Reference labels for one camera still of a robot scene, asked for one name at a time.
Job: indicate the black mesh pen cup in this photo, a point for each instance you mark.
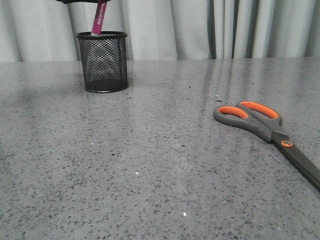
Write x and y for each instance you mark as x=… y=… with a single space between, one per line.
x=104 y=61

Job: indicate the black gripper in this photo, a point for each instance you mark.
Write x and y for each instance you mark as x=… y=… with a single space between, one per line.
x=83 y=1

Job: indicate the grey orange scissors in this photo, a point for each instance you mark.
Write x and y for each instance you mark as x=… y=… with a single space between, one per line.
x=266 y=123

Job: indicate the grey curtain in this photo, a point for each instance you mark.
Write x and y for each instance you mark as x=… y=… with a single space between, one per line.
x=45 y=30

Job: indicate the magenta pen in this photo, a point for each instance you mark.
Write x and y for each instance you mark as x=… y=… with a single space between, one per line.
x=99 y=18

